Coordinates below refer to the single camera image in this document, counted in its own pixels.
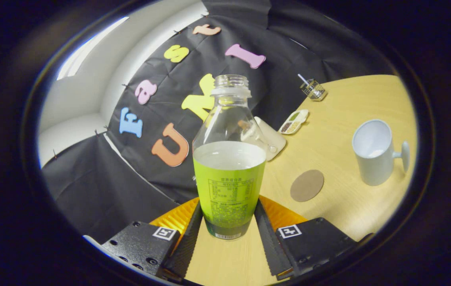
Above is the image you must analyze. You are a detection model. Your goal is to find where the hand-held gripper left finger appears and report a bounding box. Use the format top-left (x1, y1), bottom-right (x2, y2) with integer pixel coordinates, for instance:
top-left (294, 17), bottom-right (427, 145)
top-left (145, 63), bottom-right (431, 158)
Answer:
top-left (102, 197), bottom-right (203, 280)

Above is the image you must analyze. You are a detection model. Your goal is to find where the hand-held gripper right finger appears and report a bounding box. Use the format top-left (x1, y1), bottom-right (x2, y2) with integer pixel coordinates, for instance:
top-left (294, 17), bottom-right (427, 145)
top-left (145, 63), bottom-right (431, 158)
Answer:
top-left (254, 195), bottom-right (357, 278)

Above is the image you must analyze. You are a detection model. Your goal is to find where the round brown coaster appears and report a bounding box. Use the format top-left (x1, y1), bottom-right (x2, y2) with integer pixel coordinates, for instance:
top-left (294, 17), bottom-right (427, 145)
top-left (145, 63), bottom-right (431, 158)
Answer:
top-left (290, 170), bottom-right (325, 202)

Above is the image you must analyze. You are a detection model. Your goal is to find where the green label juice bottle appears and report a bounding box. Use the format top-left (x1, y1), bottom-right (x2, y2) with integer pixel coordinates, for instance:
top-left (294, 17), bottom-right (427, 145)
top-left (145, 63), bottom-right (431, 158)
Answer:
top-left (192, 74), bottom-right (268, 241)

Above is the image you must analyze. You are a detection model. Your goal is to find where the white cup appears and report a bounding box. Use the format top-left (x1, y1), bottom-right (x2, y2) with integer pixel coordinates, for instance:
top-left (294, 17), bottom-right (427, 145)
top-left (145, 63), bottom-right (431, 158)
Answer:
top-left (352, 119), bottom-right (411, 186)

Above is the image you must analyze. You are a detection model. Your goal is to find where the wooden table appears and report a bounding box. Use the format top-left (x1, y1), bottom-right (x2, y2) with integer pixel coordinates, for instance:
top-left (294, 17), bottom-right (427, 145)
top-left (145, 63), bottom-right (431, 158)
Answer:
top-left (184, 75), bottom-right (418, 286)

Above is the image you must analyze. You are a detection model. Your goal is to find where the white toaster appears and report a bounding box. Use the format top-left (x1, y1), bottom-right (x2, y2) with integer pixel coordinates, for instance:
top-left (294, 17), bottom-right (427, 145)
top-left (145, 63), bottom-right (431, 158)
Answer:
top-left (253, 116), bottom-right (287, 161)

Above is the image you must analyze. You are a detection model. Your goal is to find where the white divided snack tray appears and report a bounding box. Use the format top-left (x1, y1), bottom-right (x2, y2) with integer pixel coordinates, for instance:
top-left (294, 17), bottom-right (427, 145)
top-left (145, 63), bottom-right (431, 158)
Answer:
top-left (278, 109), bottom-right (310, 135)

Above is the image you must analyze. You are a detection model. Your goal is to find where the wire mesh holder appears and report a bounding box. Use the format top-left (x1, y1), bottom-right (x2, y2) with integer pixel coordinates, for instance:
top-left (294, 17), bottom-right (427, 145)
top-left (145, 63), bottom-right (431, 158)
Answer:
top-left (300, 79), bottom-right (328, 102)

